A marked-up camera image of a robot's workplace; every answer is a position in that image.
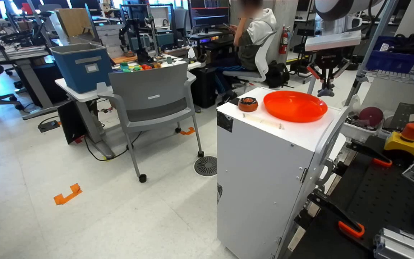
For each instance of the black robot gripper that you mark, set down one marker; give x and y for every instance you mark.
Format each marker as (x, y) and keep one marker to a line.
(331, 59)

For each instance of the orange round plate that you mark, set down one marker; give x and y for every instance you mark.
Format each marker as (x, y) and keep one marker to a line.
(287, 108)

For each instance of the grey metal plate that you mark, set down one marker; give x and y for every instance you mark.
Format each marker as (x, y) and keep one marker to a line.
(406, 116)

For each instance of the white toy kitchen cabinet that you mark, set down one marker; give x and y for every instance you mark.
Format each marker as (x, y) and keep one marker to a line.
(259, 182)

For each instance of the black backpack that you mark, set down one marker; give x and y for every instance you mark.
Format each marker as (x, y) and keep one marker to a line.
(278, 75)

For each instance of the red fire extinguisher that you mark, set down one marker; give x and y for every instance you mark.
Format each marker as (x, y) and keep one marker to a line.
(284, 42)

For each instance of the dark red round object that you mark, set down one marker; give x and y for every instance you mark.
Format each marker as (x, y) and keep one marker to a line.
(372, 117)

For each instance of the grey curved kitchen panel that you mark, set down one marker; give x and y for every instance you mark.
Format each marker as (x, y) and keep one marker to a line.
(331, 139)

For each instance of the light office swivel chair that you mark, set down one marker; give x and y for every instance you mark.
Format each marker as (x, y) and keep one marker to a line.
(264, 59)

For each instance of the blue plastic crate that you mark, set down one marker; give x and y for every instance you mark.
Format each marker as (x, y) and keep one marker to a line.
(395, 59)

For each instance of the brown small bowl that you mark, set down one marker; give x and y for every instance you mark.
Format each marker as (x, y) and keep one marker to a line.
(248, 104)

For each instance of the seated person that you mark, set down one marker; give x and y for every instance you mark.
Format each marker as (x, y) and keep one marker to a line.
(259, 29)

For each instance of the yellow emergency stop box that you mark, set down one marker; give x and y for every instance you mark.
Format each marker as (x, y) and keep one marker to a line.
(405, 141)

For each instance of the black computer tower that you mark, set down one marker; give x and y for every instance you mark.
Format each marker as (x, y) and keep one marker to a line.
(203, 88)

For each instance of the dark computer monitor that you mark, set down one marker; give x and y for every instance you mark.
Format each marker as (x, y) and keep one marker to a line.
(208, 16)

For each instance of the black perforated robot table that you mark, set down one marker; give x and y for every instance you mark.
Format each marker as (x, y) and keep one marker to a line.
(385, 202)

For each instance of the grey round floor base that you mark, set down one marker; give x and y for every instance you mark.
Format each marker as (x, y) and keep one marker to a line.
(206, 166)

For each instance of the grey four legged chair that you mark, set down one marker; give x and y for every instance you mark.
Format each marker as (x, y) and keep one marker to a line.
(150, 91)

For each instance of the aluminium extrusion bar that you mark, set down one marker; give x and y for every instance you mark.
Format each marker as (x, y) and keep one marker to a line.
(403, 245)

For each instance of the blue storage bin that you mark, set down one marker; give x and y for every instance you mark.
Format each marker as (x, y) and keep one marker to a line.
(83, 67)

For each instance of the white work table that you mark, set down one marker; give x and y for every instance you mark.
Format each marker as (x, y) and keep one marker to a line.
(78, 95)

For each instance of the brown cardboard box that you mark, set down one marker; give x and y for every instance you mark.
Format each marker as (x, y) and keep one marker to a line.
(75, 23)

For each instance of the black floor box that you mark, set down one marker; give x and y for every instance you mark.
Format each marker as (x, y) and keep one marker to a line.
(50, 126)

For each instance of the grey office desk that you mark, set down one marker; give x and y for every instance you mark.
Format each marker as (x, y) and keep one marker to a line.
(6, 57)

